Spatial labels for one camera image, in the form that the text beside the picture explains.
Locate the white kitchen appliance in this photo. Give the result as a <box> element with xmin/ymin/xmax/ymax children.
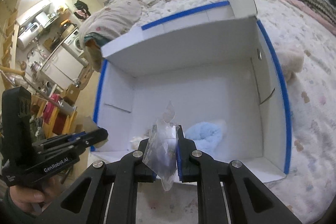
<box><xmin>17</xmin><ymin>22</ymin><xmax>43</xmax><ymax>50</ymax></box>

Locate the light blue fluffy cloth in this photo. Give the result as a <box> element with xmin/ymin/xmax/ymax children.
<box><xmin>184</xmin><ymin>122</ymin><xmax>223</xmax><ymax>155</ymax></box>

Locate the white kitchen cabinet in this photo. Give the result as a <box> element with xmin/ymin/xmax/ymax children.
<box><xmin>41</xmin><ymin>46</ymin><xmax>88</xmax><ymax>89</ymax></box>

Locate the person's left hand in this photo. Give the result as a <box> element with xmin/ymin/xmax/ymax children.
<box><xmin>9</xmin><ymin>176</ymin><xmax>62</xmax><ymax>215</ymax></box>

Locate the white box blue tape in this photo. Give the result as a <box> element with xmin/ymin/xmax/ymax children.
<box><xmin>92</xmin><ymin>0</ymin><xmax>291</xmax><ymax>182</ymax></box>

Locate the clear plastic bag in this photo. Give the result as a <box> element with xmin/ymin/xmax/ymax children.
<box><xmin>142</xmin><ymin>102</ymin><xmax>179</xmax><ymax>192</ymax></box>

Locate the white washing machine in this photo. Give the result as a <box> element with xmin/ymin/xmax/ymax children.
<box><xmin>63</xmin><ymin>29</ymin><xmax>83</xmax><ymax>56</ymax></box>

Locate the floral fleece bed blanket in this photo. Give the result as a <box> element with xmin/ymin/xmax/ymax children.
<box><xmin>139</xmin><ymin>0</ymin><xmax>335</xmax><ymax>223</ymax></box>

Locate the cream fluffy plush item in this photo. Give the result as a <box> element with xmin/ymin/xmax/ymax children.
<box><xmin>274</xmin><ymin>45</ymin><xmax>305</xmax><ymax>82</ymax></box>

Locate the striped knitted blanket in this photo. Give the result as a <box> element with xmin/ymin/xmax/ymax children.
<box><xmin>299</xmin><ymin>0</ymin><xmax>335</xmax><ymax>26</ymax></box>

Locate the rumpled beige duvet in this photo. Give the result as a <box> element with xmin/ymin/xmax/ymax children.
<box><xmin>79</xmin><ymin>0</ymin><xmax>172</xmax><ymax>47</ymax></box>

